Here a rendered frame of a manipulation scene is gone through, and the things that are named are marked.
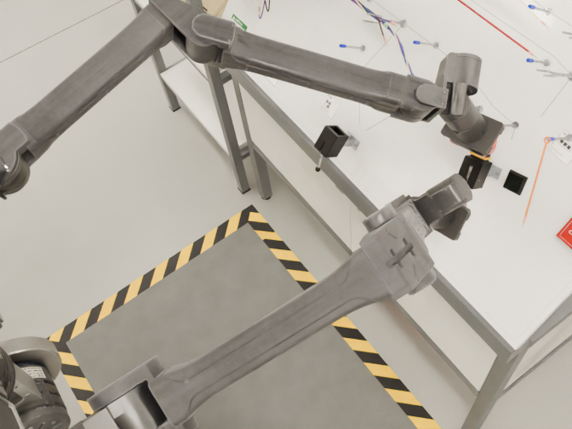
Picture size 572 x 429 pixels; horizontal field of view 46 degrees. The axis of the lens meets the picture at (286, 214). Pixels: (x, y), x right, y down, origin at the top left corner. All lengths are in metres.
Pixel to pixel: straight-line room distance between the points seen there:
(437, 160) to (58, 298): 1.65
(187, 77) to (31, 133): 1.76
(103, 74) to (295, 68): 0.31
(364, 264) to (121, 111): 2.44
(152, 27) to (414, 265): 0.60
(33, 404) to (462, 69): 0.91
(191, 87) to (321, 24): 1.14
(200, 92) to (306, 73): 1.63
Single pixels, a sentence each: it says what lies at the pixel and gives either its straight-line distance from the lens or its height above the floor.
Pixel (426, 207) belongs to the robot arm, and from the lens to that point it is 1.25.
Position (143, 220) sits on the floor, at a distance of 2.75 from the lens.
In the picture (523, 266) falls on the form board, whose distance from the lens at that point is 1.46.
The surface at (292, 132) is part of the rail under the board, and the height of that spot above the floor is 0.84.
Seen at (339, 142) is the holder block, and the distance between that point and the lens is 1.58.
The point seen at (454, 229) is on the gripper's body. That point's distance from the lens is 1.36.
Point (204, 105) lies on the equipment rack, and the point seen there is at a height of 0.24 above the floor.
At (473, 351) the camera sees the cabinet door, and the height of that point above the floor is 0.59.
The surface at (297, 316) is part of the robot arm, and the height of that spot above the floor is 1.54.
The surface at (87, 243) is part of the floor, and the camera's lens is 2.78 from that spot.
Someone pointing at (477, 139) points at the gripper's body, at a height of 1.24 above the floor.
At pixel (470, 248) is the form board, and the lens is 1.50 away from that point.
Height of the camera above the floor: 2.26
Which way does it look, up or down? 58 degrees down
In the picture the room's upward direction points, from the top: 10 degrees counter-clockwise
